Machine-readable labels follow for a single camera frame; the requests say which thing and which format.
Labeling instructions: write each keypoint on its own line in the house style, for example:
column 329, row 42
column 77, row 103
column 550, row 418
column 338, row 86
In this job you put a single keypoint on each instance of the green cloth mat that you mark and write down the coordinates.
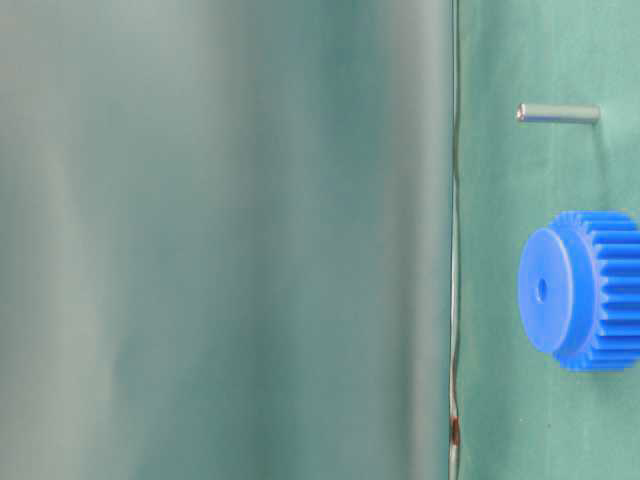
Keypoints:
column 521, row 415

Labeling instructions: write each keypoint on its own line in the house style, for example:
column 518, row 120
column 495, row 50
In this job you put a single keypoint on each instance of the blue plastic gear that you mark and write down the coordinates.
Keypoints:
column 578, row 290

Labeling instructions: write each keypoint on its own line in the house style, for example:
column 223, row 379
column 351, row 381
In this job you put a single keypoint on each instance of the grey metal shaft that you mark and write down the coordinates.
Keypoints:
column 548, row 113

